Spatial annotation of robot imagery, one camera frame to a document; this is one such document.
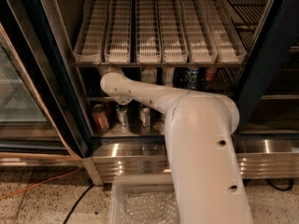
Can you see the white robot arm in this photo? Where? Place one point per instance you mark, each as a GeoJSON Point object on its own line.
{"type": "Point", "coordinates": [198, 128]}

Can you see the silver can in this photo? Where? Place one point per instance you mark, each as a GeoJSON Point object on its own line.
{"type": "Point", "coordinates": [122, 116]}
{"type": "Point", "coordinates": [144, 116]}

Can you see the white tall can middle shelf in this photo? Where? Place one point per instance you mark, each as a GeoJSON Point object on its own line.
{"type": "Point", "coordinates": [148, 75]}

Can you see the red can bottom shelf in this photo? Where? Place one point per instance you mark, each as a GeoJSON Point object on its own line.
{"type": "Point", "coordinates": [100, 117]}

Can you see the white slim can middle shelf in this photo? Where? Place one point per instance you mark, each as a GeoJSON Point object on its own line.
{"type": "Point", "coordinates": [168, 74]}

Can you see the glass fridge door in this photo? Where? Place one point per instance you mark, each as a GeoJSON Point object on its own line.
{"type": "Point", "coordinates": [39, 110]}

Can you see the blue can middle shelf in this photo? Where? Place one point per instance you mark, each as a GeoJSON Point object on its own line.
{"type": "Point", "coordinates": [190, 78]}

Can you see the orange can middle shelf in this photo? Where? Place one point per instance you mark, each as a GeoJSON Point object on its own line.
{"type": "Point", "coordinates": [210, 74]}

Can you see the steel fridge base grille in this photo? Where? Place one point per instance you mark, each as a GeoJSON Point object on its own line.
{"type": "Point", "coordinates": [257, 159]}

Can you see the clear plastic bin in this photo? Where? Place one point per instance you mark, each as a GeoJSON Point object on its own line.
{"type": "Point", "coordinates": [124, 184]}

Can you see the bubble wrap in bin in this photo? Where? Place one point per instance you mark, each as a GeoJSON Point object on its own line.
{"type": "Point", "coordinates": [149, 208]}

